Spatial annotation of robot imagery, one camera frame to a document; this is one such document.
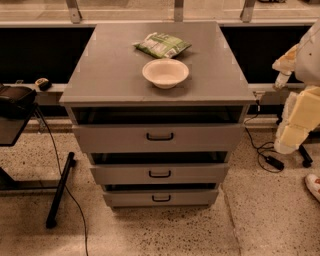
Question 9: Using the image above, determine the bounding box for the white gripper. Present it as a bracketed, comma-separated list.
[274, 86, 320, 154]

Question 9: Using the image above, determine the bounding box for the grey top drawer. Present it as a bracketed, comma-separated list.
[73, 124, 243, 153]

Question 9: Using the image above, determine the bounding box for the grey drawer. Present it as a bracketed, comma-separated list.
[103, 189, 219, 208]
[91, 163, 229, 185]
[73, 124, 243, 153]

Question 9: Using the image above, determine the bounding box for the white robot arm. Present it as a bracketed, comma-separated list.
[272, 20, 320, 154]

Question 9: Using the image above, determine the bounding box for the grey bottom drawer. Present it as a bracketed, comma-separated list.
[103, 189, 219, 208]

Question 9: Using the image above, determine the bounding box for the grey drawer cabinet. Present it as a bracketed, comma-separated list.
[60, 22, 255, 195]

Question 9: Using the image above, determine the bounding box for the grey middle drawer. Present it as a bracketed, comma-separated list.
[91, 163, 229, 185]

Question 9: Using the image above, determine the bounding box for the clear plastic bottle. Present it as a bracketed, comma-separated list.
[273, 71, 292, 90]

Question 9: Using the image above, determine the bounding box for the black chair base leg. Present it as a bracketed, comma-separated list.
[299, 145, 313, 168]

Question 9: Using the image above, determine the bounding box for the white red shoe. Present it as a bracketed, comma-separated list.
[305, 174, 320, 202]

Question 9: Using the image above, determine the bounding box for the white bowl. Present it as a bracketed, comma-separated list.
[142, 59, 189, 89]

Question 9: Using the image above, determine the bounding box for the green chip bag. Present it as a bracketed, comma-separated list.
[134, 32, 191, 59]

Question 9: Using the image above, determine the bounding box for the tape measure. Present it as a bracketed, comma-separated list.
[35, 78, 52, 91]

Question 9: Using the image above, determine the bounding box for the black bag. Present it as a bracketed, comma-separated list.
[0, 85, 37, 119]

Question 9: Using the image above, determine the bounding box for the black side table stand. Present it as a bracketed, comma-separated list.
[0, 103, 78, 230]

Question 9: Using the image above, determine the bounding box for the black power adapter cable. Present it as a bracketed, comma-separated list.
[243, 99, 286, 174]

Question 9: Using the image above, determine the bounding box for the black floor cable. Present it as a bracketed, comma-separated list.
[35, 107, 90, 256]

